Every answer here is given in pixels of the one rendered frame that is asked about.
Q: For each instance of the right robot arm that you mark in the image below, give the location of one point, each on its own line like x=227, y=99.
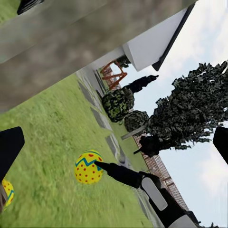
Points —
x=168, y=210

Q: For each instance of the easter egg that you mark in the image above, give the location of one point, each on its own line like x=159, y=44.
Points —
x=86, y=172
x=9, y=191

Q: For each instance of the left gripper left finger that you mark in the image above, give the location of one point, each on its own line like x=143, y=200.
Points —
x=11, y=142

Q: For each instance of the charcoal grill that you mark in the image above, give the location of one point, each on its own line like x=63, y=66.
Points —
x=193, y=218

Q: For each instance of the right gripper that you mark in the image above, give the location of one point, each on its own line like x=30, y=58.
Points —
x=119, y=173

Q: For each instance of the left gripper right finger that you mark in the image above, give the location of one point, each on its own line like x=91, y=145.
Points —
x=221, y=141

